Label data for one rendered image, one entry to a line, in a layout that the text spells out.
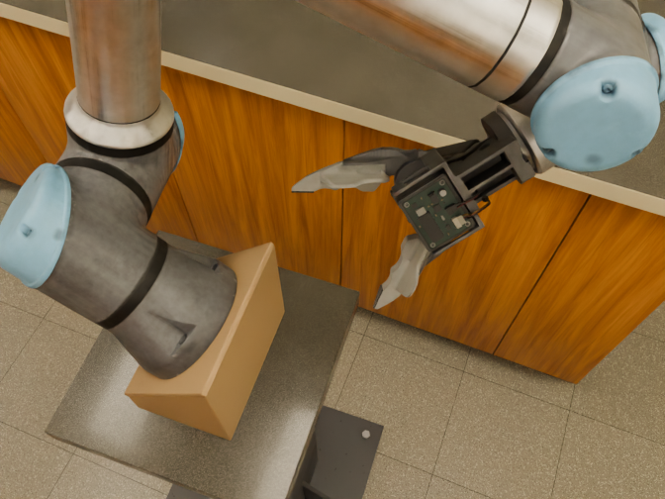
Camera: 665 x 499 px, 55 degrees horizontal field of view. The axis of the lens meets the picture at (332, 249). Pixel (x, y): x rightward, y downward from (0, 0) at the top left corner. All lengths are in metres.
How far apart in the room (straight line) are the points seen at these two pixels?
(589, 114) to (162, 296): 0.46
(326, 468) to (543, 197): 0.95
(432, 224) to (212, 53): 0.74
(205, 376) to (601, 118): 0.45
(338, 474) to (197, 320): 1.13
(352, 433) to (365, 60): 1.02
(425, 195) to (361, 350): 1.35
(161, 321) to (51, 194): 0.17
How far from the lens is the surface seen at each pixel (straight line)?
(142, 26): 0.64
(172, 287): 0.69
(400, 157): 0.61
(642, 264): 1.31
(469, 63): 0.41
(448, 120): 1.10
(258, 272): 0.71
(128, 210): 0.70
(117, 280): 0.68
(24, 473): 1.96
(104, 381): 0.91
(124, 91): 0.68
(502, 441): 1.86
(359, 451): 1.78
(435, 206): 0.56
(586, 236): 1.26
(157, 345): 0.71
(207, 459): 0.84
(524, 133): 0.58
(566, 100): 0.41
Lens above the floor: 1.75
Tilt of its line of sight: 60 degrees down
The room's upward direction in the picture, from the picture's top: straight up
